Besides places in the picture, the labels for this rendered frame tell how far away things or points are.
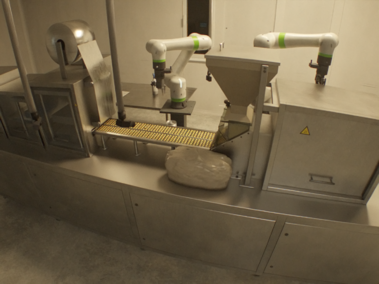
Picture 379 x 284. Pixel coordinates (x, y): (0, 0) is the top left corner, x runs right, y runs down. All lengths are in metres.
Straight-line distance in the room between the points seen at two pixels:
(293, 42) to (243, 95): 0.67
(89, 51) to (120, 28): 2.60
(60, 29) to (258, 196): 1.55
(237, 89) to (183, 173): 0.54
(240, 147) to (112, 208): 0.95
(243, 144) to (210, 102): 2.66
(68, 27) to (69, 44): 0.11
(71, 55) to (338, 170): 1.72
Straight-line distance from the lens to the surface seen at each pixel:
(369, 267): 1.91
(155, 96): 2.89
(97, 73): 1.66
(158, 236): 1.76
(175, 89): 1.96
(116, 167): 1.62
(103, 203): 1.76
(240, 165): 1.47
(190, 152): 1.37
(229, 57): 1.15
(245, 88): 1.24
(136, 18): 4.09
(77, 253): 2.25
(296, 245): 1.59
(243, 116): 1.36
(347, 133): 1.33
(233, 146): 1.40
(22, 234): 2.63
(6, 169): 2.48
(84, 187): 1.76
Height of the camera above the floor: 1.77
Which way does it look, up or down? 32 degrees down
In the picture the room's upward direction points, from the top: straight up
